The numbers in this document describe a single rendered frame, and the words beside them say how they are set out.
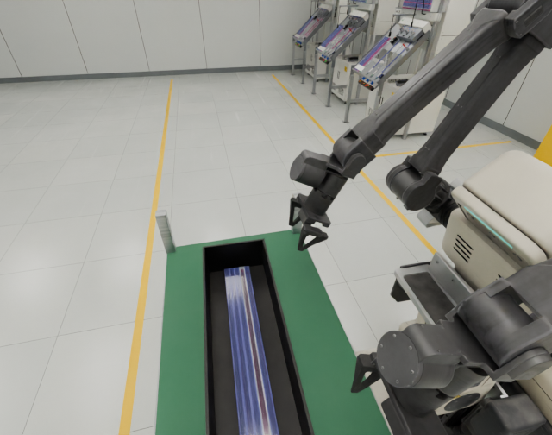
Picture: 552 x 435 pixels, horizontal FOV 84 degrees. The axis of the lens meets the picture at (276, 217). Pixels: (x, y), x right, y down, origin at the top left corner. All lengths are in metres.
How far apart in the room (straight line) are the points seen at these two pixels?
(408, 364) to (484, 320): 0.10
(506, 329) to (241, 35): 7.38
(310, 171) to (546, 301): 0.43
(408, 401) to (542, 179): 0.43
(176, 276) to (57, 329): 1.44
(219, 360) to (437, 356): 0.51
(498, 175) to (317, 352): 0.53
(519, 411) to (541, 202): 0.64
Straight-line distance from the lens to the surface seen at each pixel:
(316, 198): 0.71
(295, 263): 0.95
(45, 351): 2.25
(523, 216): 0.65
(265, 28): 7.63
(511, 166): 0.71
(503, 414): 1.11
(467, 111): 0.78
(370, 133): 0.66
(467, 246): 0.81
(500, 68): 0.79
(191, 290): 0.91
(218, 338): 0.80
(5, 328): 2.50
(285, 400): 0.73
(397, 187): 0.81
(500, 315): 0.41
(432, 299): 0.84
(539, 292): 0.41
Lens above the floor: 1.64
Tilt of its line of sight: 38 degrees down
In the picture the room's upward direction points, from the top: straight up
